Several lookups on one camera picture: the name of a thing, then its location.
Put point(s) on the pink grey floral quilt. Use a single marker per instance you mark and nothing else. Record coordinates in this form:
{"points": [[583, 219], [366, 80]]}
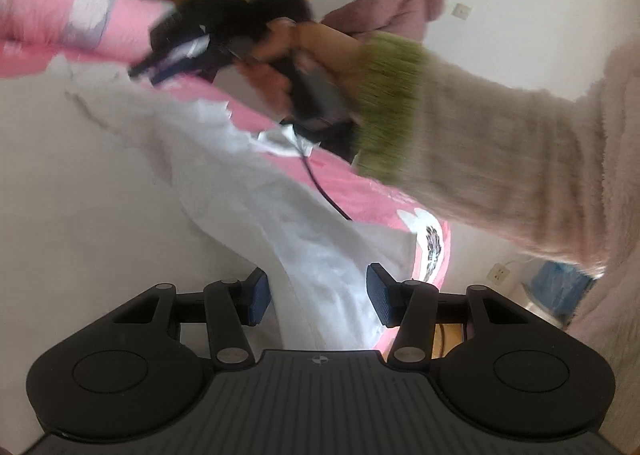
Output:
{"points": [[30, 0]]}

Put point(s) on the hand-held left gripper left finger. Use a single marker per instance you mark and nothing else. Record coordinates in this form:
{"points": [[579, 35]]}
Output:
{"points": [[259, 297]]}

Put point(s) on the light grey shirt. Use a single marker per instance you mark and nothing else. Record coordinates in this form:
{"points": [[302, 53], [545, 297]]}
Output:
{"points": [[310, 245]]}

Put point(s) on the blue plastic object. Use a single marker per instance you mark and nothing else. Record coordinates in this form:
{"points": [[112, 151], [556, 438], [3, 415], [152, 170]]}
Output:
{"points": [[555, 290]]}

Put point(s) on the person's right forearm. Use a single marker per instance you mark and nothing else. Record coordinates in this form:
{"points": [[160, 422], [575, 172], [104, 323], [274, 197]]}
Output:
{"points": [[500, 145]]}

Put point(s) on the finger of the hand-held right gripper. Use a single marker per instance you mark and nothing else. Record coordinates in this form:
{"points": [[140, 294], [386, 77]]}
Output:
{"points": [[170, 57]]}

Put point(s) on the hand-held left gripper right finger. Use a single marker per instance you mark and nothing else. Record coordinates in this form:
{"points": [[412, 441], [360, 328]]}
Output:
{"points": [[380, 292]]}

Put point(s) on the white wall socket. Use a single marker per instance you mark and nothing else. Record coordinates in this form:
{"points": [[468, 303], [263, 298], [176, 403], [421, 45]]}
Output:
{"points": [[462, 11], [498, 274]]}

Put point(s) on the person's right hand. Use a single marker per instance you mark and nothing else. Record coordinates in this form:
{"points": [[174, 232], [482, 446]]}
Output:
{"points": [[320, 45]]}

